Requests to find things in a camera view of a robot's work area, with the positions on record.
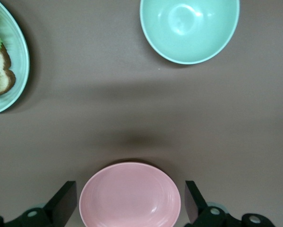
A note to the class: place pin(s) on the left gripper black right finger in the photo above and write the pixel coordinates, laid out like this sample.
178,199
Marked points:
198,208

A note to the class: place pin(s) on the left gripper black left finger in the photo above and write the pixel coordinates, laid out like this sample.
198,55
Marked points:
61,205

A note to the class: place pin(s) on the pink plate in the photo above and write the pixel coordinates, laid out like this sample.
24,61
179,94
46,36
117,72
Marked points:
129,196

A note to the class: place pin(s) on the bread slice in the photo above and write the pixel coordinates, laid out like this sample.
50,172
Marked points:
2,75

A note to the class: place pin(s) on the green plate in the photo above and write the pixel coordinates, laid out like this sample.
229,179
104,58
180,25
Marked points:
16,59

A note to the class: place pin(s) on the small green bowl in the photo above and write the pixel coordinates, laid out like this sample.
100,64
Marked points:
191,30

